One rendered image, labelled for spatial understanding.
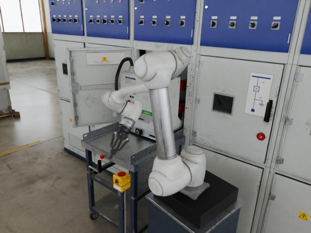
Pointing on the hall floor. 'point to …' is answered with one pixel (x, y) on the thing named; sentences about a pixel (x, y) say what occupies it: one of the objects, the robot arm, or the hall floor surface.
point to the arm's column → (153, 223)
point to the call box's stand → (122, 211)
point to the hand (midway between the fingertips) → (112, 154)
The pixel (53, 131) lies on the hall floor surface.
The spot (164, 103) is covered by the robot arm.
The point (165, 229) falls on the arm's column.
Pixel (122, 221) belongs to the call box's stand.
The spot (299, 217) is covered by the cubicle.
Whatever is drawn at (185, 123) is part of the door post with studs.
